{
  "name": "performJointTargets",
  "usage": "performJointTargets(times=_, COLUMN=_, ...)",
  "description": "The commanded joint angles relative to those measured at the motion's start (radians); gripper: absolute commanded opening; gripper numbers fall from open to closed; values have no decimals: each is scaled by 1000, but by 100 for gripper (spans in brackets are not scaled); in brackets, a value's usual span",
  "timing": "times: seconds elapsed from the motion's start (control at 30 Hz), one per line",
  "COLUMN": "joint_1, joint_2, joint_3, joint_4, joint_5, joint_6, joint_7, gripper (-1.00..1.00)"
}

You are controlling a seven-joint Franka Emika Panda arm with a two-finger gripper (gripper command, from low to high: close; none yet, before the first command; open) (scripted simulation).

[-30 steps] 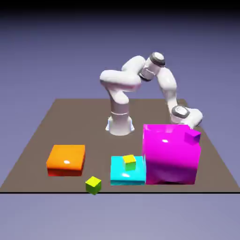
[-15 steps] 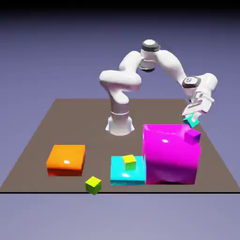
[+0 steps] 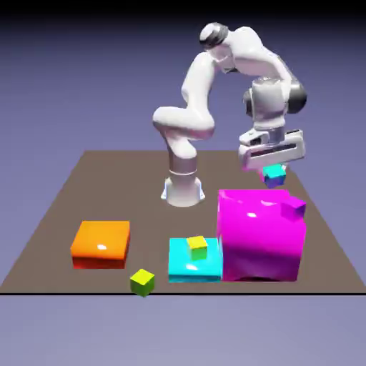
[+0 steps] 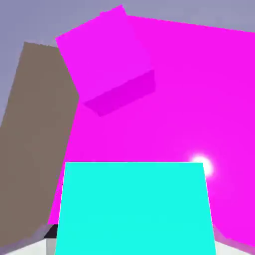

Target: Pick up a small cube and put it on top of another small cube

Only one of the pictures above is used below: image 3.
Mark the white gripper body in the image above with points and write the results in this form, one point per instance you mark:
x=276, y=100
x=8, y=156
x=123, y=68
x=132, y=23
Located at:
x=271, y=153

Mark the small cyan cube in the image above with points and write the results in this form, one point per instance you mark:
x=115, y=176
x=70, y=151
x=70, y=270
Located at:
x=274, y=174

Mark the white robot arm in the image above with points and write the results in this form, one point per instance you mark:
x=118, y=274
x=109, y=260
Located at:
x=197, y=85

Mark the small magenta cube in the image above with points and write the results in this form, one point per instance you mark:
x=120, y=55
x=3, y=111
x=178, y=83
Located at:
x=293, y=209

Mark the small yellow cube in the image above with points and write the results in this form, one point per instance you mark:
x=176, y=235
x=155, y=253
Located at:
x=142, y=281
x=197, y=247

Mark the large magenta box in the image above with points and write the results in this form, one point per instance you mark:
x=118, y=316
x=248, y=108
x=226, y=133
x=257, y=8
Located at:
x=257, y=234

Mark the large cyan box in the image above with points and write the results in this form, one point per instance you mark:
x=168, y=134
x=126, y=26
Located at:
x=188, y=263

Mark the large orange box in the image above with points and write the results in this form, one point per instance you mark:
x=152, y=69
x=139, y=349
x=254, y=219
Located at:
x=100, y=243

